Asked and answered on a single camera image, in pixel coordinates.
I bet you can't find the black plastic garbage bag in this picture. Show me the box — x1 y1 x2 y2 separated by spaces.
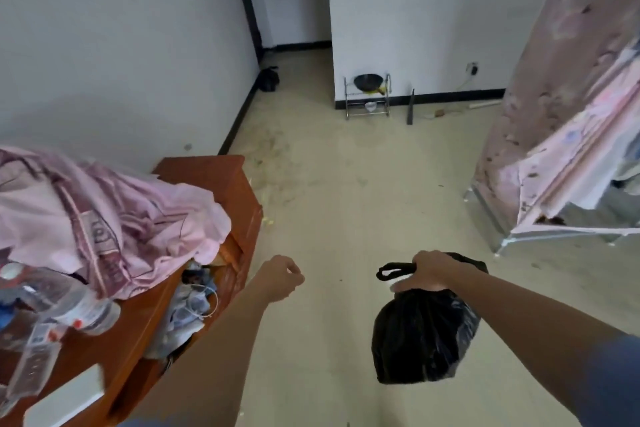
371 253 489 385

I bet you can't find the clear plastic water bottle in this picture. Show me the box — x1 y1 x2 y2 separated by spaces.
0 262 122 336

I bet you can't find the pink floral fabric wardrobe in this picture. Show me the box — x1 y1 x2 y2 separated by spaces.
464 0 640 255

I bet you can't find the person's right hand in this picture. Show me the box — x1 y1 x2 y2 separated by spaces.
390 250 463 294

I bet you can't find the person's left hand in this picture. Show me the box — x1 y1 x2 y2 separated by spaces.
254 255 306 304

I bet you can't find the chrome wire shoe rack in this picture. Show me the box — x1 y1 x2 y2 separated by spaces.
343 73 392 120

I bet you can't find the person's right forearm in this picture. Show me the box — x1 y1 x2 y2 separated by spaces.
447 262 640 427

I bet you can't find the orange wooden cabinet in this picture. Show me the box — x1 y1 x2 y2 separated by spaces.
0 155 264 427

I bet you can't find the pink patterned bedsheet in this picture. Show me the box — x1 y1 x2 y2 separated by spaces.
0 145 233 300

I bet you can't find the person's left forearm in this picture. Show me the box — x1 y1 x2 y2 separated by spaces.
131 278 273 427

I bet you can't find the black wok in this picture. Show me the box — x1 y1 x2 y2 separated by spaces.
353 73 385 93

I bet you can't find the small black bag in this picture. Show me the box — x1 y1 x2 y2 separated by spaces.
256 66 281 93

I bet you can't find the white box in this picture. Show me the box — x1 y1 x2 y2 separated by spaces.
22 364 106 427

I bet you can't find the white cable bundle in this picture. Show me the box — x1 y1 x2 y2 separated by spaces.
170 267 220 337

